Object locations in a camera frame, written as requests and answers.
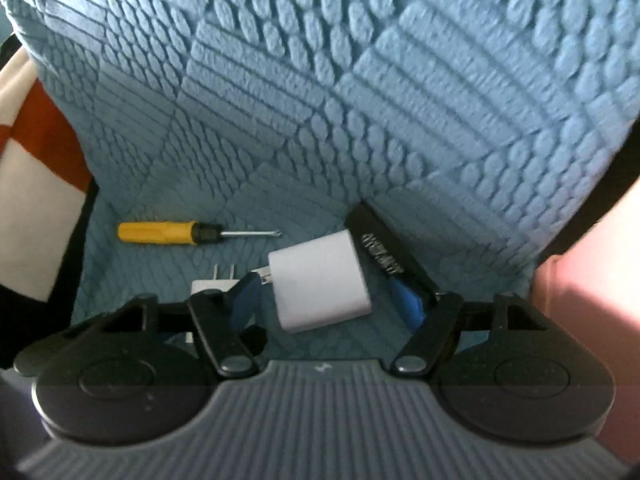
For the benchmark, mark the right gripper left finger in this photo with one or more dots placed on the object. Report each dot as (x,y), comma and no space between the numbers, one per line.
(146,369)

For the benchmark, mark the yellow handle screwdriver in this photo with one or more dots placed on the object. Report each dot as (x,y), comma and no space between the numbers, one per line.
(182,233)

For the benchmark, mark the large white charger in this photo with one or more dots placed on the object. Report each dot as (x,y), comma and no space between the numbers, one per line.
(317,283)

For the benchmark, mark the small white charger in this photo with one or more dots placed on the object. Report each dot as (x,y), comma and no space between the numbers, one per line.
(218,281)

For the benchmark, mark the pink cardboard box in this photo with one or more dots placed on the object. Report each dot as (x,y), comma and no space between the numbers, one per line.
(592,291)

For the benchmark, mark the red white black blanket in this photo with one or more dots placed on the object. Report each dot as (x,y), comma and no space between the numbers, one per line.
(44,182)

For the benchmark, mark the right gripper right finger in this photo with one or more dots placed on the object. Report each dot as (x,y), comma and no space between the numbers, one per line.
(501,367)

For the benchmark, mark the black rectangular stick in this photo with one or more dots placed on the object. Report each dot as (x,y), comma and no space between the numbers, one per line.
(387,250)

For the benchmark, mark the blue textured sofa cover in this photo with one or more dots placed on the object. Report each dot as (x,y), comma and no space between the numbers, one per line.
(475,127)

